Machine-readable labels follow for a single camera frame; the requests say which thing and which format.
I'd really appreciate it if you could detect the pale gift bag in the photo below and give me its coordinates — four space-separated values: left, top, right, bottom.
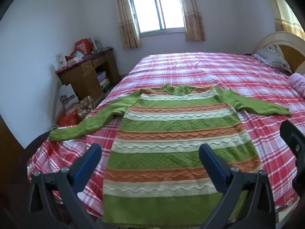
91 38 103 53

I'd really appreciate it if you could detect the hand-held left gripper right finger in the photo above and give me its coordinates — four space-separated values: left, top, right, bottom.
198 144 277 229

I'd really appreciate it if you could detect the red plastic bag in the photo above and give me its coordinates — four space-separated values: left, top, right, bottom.
57 110 79 127

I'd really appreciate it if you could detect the yellow curtain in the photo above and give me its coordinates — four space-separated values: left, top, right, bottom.
270 0 305 41

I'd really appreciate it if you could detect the red gift bag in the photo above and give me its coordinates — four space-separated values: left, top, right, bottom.
75 39 93 55

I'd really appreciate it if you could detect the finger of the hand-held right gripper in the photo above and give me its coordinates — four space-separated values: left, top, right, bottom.
279 119 305 196

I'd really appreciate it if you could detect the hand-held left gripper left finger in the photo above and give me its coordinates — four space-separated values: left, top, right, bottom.
28 144 103 229

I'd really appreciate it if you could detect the green orange striped knit sweater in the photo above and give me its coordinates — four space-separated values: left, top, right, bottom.
49 84 292 227

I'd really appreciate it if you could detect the stack of books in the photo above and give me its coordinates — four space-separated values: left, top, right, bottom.
97 71 110 88

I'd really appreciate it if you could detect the beige patterned curtain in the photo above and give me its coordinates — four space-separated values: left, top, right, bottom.
181 0 206 42
113 0 143 50

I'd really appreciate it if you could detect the window with sliding panes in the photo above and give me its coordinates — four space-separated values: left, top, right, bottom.
128 0 187 38

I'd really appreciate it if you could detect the brown wooden desk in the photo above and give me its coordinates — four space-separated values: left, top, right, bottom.
55 48 122 101

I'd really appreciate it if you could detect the grey patterned pillow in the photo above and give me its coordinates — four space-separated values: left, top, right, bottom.
253 43 292 73

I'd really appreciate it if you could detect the bed with red plaid sheet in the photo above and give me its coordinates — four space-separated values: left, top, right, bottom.
27 52 305 223

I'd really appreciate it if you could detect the cream wooden headboard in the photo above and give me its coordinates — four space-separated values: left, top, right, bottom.
252 31 305 75

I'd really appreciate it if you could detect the white paper bag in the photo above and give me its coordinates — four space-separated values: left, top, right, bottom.
58 84 79 110

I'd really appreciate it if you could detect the pink folded blanket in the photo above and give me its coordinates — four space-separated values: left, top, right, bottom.
287 73 305 99

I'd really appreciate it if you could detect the white card box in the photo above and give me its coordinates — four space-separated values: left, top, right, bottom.
55 53 68 70

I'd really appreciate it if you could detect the brown patterned bag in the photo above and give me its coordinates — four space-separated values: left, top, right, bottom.
76 96 95 120

